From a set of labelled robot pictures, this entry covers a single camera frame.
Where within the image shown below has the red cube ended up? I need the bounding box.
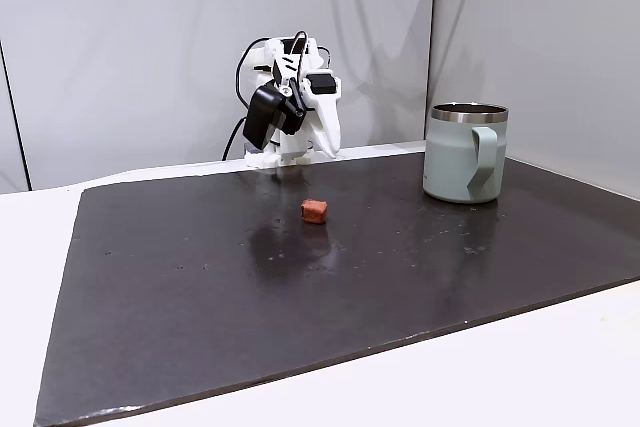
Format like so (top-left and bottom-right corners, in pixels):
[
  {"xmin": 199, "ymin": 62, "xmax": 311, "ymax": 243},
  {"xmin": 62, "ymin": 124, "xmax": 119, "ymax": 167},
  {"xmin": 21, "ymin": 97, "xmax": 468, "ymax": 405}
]
[{"xmin": 300, "ymin": 198, "xmax": 330, "ymax": 226}]

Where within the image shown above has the pale green steel-rimmed cup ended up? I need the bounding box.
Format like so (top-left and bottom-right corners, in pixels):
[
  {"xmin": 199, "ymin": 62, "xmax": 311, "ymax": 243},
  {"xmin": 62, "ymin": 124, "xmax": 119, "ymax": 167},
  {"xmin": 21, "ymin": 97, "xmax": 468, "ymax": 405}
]
[{"xmin": 422, "ymin": 102, "xmax": 511, "ymax": 205}]

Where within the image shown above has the black table mat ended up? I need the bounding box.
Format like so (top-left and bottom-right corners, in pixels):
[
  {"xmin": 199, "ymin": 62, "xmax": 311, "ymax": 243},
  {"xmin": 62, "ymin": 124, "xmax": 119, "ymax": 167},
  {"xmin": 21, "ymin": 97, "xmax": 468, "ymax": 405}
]
[{"xmin": 33, "ymin": 151, "xmax": 640, "ymax": 427}]

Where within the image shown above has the black camera box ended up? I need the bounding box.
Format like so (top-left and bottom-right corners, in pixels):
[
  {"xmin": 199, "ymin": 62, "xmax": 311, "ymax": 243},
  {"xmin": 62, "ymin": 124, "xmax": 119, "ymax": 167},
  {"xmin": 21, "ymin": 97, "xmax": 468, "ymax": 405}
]
[{"xmin": 242, "ymin": 83, "xmax": 307, "ymax": 152}]

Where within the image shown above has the black camera cable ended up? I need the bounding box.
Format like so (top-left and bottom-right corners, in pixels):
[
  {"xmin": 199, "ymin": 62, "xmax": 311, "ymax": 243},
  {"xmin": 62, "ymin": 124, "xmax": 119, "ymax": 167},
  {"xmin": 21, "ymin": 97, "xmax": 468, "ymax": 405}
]
[{"xmin": 233, "ymin": 37, "xmax": 274, "ymax": 109}]

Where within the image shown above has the black base cable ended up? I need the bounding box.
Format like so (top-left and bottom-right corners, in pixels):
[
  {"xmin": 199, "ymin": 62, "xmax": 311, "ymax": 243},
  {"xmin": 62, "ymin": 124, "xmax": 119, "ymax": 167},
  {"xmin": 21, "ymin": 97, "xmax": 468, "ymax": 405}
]
[{"xmin": 221, "ymin": 117, "xmax": 247, "ymax": 162}]

